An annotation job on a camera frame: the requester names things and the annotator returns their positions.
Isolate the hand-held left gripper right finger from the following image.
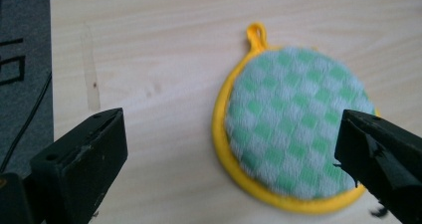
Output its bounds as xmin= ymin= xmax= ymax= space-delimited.
xmin=333 ymin=109 xmax=422 ymax=224

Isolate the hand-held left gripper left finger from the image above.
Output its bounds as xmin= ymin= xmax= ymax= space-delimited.
xmin=29 ymin=107 xmax=129 ymax=224

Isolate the round green checkered scrub pad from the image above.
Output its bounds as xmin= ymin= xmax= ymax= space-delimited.
xmin=211 ymin=22 xmax=381 ymax=216

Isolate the black cable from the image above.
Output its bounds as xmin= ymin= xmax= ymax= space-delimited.
xmin=0 ymin=72 xmax=53 ymax=173

